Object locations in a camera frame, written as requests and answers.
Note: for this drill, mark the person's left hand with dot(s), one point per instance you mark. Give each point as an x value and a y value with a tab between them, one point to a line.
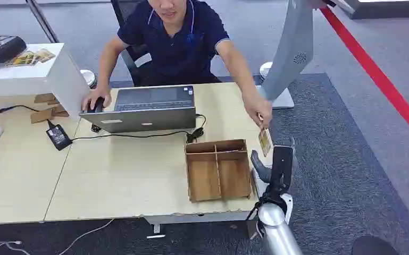
259	109

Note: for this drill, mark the grey panel stand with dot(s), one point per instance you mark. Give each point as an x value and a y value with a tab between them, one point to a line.
292	45

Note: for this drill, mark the black computer mouse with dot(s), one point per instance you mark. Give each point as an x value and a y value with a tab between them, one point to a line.
98	104

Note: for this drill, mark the white box cabinet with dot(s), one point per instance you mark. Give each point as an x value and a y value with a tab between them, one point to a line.
31	77

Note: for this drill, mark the person's right hand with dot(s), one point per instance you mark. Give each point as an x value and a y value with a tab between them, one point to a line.
95	95

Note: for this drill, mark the stack of printed cards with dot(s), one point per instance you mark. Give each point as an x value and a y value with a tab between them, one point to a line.
31	57

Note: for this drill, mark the person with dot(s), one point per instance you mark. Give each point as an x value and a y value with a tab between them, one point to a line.
176	45

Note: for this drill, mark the round chrome base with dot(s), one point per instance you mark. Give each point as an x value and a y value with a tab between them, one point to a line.
265	69
88	77

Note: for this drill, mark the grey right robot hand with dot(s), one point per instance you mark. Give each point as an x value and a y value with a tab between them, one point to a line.
281	169

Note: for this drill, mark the dark blue rug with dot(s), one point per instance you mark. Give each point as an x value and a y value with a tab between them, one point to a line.
331	176

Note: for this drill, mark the black power adapter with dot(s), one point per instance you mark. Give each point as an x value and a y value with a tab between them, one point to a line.
58	136

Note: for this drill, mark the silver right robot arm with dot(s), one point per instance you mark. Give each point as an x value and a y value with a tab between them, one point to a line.
278	232

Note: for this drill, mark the black office chair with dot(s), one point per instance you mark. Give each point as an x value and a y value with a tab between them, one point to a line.
133	75

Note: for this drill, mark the black device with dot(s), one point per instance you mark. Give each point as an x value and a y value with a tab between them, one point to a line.
7	49

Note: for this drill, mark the grey laptop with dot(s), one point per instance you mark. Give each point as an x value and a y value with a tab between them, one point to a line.
144	114

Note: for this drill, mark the wooden divided box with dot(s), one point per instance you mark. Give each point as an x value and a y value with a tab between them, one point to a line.
218	176

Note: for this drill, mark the small white strip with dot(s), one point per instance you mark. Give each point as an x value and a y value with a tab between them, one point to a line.
156	236

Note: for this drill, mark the cardboard piece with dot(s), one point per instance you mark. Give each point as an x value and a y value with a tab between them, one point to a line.
45	98
42	115
60	112

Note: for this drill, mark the printed yellow card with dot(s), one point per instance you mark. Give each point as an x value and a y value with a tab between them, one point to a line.
265	142

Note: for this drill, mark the dark metal pole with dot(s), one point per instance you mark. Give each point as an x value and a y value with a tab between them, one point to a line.
44	23

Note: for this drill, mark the dark platform base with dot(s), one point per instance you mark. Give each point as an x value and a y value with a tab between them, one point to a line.
384	12

